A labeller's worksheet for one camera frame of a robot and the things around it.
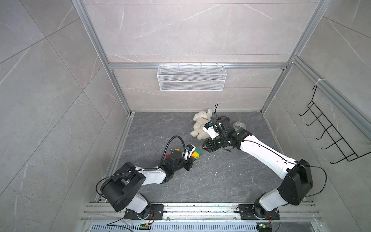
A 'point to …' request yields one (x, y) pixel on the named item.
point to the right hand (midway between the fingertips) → (207, 144)
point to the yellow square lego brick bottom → (195, 154)
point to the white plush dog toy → (200, 118)
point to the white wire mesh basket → (189, 78)
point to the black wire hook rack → (349, 153)
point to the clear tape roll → (239, 123)
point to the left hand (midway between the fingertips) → (196, 154)
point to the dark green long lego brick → (198, 152)
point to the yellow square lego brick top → (177, 150)
